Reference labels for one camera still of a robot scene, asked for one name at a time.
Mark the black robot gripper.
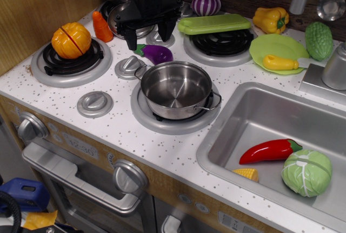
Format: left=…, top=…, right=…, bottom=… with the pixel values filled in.
left=117, top=0, right=182, bottom=50

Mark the purple toy eggplant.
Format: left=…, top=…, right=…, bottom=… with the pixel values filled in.
left=134, top=44, right=174, bottom=65

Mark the steel pot lid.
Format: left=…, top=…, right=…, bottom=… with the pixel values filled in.
left=108, top=2, right=155, bottom=39

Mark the stainless steel pot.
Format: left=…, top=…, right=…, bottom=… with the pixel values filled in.
left=134, top=61, right=222, bottom=120

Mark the silver stovetop knob back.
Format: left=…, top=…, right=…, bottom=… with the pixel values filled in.
left=146, top=31, right=175, bottom=48

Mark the silver stovetop knob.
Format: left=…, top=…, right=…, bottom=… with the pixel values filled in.
left=77, top=91, right=114, bottom=118
left=146, top=31, right=175, bottom=48
left=115, top=55, right=146, bottom=80

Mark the silver stovetop knob upper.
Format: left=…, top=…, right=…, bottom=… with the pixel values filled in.
left=115, top=55, right=146, bottom=80

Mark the green plastic cutting board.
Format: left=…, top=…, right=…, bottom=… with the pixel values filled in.
left=178, top=14, right=251, bottom=35

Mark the orange toy carrot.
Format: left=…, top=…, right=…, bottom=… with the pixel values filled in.
left=92, top=11, right=113, bottom=42

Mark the purple striped toy onion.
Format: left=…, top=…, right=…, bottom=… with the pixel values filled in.
left=191, top=0, right=221, bottom=16

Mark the back right stove burner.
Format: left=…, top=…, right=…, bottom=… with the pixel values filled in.
left=183, top=29, right=257, bottom=68

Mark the orange toy pumpkin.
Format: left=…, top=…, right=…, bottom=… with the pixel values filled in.
left=51, top=22, right=91, bottom=59

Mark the silver stovetop knob lower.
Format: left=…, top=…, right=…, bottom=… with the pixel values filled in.
left=77, top=91, right=114, bottom=118

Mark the front right stove burner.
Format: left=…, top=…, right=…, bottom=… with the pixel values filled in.
left=130, top=83, right=222, bottom=135

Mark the front left stove burner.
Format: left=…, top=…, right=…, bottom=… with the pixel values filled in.
left=31, top=37, right=112, bottom=88

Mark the silver sink basin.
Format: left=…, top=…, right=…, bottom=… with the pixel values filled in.
left=197, top=82, right=345, bottom=232

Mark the yellow toy bell pepper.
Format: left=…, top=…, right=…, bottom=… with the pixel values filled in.
left=252, top=7, right=290, bottom=34

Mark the light green plastic plate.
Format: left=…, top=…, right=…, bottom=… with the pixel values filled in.
left=249, top=34, right=309, bottom=75

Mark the silver oven knob right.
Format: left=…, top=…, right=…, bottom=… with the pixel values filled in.
left=112, top=159, right=149, bottom=194

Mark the silver oven knob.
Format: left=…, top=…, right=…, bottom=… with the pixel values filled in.
left=18, top=111, right=49, bottom=141
left=112, top=159, right=149, bottom=194

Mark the silver oven knob left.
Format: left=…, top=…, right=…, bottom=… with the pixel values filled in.
left=18, top=111, right=49, bottom=141

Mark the green toy bitter gourd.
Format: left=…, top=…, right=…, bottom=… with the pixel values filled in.
left=305, top=22, right=334, bottom=61

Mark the yellow toy corn piece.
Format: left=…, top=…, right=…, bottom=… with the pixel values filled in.
left=233, top=168, right=259, bottom=182

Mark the red toy chili pepper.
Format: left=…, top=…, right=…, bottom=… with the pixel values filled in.
left=239, top=138, right=303, bottom=165

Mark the hanging metal ladle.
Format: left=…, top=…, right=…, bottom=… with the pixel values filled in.
left=316, top=0, right=345, bottom=21

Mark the blue plastic device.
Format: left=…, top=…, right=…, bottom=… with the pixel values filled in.
left=1, top=178, right=50, bottom=212

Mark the green toy cabbage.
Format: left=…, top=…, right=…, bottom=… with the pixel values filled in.
left=281, top=150, right=332, bottom=197

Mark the yellow cloth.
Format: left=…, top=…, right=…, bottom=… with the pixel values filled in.
left=23, top=210, right=58, bottom=230

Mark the yellow handled toy knife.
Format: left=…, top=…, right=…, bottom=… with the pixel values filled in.
left=263, top=55, right=321, bottom=71

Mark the silver oven door handle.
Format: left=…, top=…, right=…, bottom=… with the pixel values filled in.
left=22, top=143, right=141, bottom=217

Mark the silver faucet handle base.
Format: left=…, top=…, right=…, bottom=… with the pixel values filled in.
left=300, top=43, right=346, bottom=104

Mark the black cable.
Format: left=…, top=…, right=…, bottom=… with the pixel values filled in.
left=0, top=190, right=22, bottom=233

